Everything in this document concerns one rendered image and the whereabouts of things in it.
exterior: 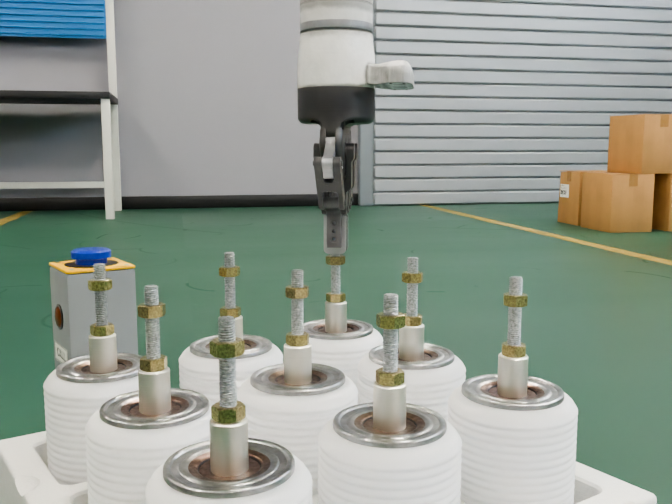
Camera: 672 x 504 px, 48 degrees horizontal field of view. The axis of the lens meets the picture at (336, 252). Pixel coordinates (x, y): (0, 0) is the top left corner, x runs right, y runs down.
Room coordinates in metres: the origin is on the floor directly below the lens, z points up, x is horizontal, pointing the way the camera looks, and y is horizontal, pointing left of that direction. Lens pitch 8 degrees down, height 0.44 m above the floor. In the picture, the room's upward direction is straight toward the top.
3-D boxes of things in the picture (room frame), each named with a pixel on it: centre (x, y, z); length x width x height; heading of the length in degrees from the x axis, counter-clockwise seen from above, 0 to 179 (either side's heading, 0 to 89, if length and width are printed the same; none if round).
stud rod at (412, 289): (0.64, -0.07, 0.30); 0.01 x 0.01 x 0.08
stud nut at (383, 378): (0.48, -0.04, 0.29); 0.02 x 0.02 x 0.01; 72
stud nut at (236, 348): (0.41, 0.06, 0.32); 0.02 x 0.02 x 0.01; 5
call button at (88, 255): (0.77, 0.26, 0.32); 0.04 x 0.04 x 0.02
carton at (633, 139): (3.99, -1.63, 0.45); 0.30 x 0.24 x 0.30; 14
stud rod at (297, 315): (0.58, 0.03, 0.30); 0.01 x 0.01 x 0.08
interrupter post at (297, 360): (0.58, 0.03, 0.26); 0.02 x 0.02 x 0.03
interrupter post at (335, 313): (0.74, 0.00, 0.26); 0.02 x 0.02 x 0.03
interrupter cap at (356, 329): (0.74, 0.00, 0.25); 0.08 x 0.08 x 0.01
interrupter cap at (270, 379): (0.58, 0.03, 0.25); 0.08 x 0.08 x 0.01
